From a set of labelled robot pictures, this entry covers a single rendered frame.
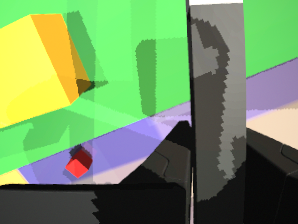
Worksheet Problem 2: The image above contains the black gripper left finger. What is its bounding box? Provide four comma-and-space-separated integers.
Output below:
0, 120, 193, 224

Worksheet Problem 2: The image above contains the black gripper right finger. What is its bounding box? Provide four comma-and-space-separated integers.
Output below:
243, 128, 298, 224

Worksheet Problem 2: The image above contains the yellow cube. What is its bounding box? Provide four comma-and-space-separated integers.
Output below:
0, 14, 92, 128

